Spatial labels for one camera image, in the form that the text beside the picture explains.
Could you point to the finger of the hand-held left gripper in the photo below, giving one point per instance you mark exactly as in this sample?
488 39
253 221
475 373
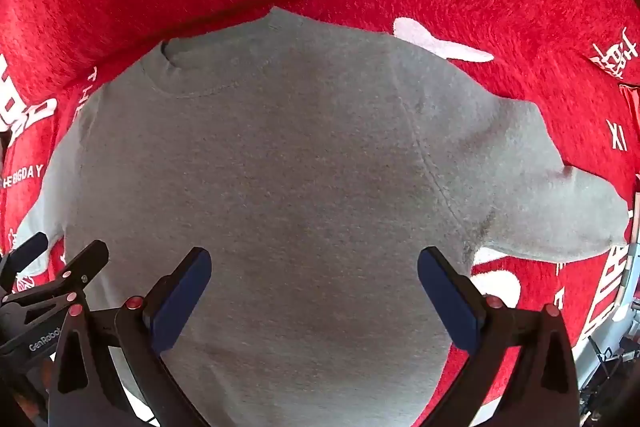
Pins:
24 253
82 264

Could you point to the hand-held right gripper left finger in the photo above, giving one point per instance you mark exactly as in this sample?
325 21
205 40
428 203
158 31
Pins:
181 302

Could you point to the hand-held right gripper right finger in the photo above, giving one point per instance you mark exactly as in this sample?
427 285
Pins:
449 302

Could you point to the grey t-shirt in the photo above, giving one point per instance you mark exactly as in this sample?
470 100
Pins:
300 157

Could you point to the light grey furniture edge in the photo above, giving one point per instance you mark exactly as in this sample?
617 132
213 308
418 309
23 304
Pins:
625 279

